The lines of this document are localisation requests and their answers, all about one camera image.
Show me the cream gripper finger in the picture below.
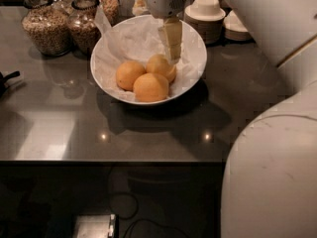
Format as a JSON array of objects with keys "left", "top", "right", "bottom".
[
  {"left": 132, "top": 0, "right": 148, "bottom": 16},
  {"left": 158, "top": 17, "right": 182, "bottom": 64}
]

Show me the orange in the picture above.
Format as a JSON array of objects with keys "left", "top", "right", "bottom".
[
  {"left": 116, "top": 60, "right": 146, "bottom": 91},
  {"left": 146, "top": 54, "right": 176, "bottom": 83},
  {"left": 133, "top": 73, "right": 169, "bottom": 102}
]

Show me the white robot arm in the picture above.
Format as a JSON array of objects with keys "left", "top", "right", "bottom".
[{"left": 221, "top": 0, "right": 317, "bottom": 238}]

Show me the white ceramic bowl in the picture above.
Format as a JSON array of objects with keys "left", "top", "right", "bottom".
[{"left": 90, "top": 14, "right": 208, "bottom": 107}]

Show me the rear glass cereal jar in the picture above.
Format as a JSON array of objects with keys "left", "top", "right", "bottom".
[{"left": 99, "top": 0, "right": 119, "bottom": 25}]

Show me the white paper liner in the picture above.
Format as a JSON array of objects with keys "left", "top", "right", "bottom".
[{"left": 93, "top": 5, "right": 199, "bottom": 99}]

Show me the left stack of paper bowls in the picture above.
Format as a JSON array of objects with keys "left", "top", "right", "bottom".
[{"left": 184, "top": 0, "right": 226, "bottom": 45}]

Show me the middle glass cereal jar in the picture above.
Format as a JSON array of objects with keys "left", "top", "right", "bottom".
[{"left": 67, "top": 0, "right": 101, "bottom": 56}]

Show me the large glass cereal jar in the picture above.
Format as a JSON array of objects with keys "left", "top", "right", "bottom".
[{"left": 21, "top": 0, "right": 72, "bottom": 57}]

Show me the black kettle spout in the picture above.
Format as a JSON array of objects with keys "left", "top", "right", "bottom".
[{"left": 0, "top": 71, "right": 20, "bottom": 97}]

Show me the silver metal box below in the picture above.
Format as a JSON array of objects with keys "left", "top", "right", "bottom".
[{"left": 72, "top": 214, "right": 118, "bottom": 238}]

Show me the black cable below table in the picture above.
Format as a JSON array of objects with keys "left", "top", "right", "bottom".
[{"left": 108, "top": 191, "right": 191, "bottom": 238}]

